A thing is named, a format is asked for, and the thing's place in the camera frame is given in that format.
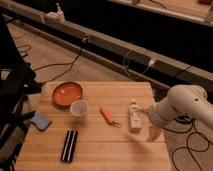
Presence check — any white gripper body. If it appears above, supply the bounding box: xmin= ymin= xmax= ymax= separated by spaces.
xmin=147 ymin=103 xmax=168 ymax=128

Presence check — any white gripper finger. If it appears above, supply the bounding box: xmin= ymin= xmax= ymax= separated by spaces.
xmin=147 ymin=125 xmax=161 ymax=142
xmin=136 ymin=107 xmax=147 ymax=112

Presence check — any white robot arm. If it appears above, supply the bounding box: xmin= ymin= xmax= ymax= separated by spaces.
xmin=139 ymin=85 xmax=213 ymax=142

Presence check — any white bottle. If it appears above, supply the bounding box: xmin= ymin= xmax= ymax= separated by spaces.
xmin=129 ymin=99 xmax=141 ymax=132

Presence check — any orange plate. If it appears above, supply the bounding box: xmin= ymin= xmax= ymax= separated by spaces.
xmin=52 ymin=82 xmax=83 ymax=106

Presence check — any black striped bar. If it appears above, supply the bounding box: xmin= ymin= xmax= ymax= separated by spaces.
xmin=61 ymin=130 xmax=78 ymax=163

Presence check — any blue cloth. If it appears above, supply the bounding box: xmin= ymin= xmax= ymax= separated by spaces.
xmin=30 ymin=113 xmax=52 ymax=131

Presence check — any white object on ledge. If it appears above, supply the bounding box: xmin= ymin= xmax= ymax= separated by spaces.
xmin=44 ymin=3 xmax=67 ymax=24

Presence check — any black equipment stand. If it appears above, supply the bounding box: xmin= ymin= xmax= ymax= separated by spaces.
xmin=0 ymin=13 xmax=44 ymax=171

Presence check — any black coiled cable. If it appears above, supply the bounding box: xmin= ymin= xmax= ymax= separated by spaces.
xmin=163 ymin=114 xmax=213 ymax=171

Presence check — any orange handled tool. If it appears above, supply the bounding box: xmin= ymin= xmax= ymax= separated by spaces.
xmin=100 ymin=108 xmax=120 ymax=126

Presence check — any long black rail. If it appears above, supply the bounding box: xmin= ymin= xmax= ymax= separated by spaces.
xmin=0 ymin=0 xmax=213 ymax=94

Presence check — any white wall cable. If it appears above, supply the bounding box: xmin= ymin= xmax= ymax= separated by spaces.
xmin=121 ymin=48 xmax=156 ymax=81

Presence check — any black floor cable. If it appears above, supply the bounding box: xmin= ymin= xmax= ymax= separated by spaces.
xmin=16 ymin=37 xmax=90 ymax=84

